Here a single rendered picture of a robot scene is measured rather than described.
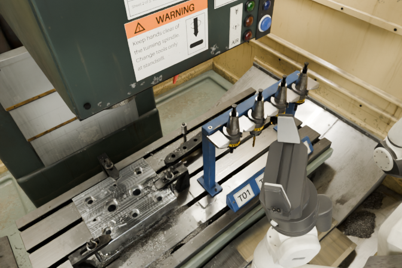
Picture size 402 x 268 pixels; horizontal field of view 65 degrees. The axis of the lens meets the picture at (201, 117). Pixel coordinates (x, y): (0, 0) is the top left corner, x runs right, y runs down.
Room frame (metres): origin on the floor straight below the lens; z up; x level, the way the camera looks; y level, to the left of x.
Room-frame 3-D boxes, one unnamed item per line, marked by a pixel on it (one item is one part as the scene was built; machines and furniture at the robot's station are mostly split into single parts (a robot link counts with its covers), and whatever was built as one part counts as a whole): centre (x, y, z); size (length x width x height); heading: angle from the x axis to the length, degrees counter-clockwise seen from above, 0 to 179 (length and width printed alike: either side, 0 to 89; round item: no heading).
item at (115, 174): (0.73, 0.35, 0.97); 0.13 x 0.03 x 0.15; 36
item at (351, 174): (0.98, -0.31, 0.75); 0.89 x 0.70 x 0.26; 36
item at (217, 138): (0.65, -0.06, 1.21); 0.07 x 0.05 x 0.01; 36
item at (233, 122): (0.68, -0.10, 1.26); 0.04 x 0.04 x 0.07
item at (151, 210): (0.60, 0.28, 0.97); 0.29 x 0.23 x 0.05; 126
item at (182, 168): (0.67, 0.12, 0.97); 0.13 x 0.03 x 0.15; 126
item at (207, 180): (0.69, -0.02, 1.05); 0.10 x 0.05 x 0.30; 36
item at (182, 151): (0.85, 0.05, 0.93); 0.26 x 0.05 x 0.06; 131
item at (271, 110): (0.78, -0.23, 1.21); 0.07 x 0.05 x 0.01; 36
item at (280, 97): (0.81, -0.28, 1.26); 0.04 x 0.04 x 0.07
